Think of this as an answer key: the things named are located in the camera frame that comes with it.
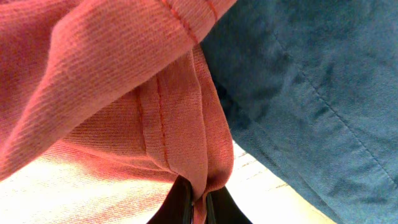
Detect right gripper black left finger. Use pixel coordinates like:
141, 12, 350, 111
147, 175, 193, 224

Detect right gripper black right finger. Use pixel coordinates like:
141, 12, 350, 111
205, 187, 252, 224

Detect orange printed t-shirt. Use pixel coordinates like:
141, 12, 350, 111
1, 0, 234, 223

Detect navy blue garment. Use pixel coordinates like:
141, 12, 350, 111
201, 0, 397, 223

